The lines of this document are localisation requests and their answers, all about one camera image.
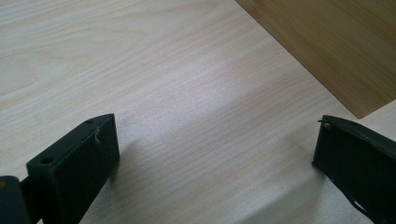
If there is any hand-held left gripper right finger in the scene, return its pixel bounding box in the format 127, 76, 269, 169
312, 115, 396, 224

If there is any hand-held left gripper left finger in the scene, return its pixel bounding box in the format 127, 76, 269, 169
25, 113, 121, 224

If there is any brown wooden board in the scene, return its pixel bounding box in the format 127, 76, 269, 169
233, 0, 396, 119

